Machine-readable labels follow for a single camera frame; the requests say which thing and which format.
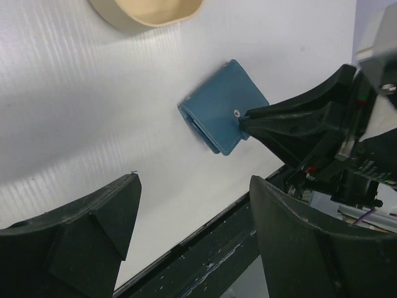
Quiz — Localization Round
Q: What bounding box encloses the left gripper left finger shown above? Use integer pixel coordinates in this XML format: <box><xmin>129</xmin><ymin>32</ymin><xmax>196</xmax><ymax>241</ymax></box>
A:
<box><xmin>1</xmin><ymin>173</ymin><xmax>141</xmax><ymax>297</ymax></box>

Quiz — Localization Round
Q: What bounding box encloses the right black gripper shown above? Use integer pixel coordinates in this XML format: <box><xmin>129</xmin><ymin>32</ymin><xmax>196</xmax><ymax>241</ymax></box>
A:
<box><xmin>239</xmin><ymin>64</ymin><xmax>396</xmax><ymax>209</ymax></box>

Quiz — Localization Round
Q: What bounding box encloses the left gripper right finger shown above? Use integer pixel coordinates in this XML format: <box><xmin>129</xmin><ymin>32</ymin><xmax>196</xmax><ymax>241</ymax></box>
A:
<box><xmin>249</xmin><ymin>176</ymin><xmax>396</xmax><ymax>297</ymax></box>

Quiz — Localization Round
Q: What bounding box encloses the blue leather card holder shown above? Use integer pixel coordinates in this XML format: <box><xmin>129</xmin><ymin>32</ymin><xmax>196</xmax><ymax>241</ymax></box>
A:
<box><xmin>178</xmin><ymin>60</ymin><xmax>269</xmax><ymax>156</ymax></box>

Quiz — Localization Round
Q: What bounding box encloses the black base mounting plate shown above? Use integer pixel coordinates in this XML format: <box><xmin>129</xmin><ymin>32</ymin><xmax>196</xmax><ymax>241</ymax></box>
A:
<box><xmin>114</xmin><ymin>194</ymin><xmax>260</xmax><ymax>297</ymax></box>

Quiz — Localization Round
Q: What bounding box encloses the beige oval tray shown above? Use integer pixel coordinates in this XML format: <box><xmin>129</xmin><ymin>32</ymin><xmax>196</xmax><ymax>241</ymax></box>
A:
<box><xmin>90</xmin><ymin>0</ymin><xmax>204</xmax><ymax>34</ymax></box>

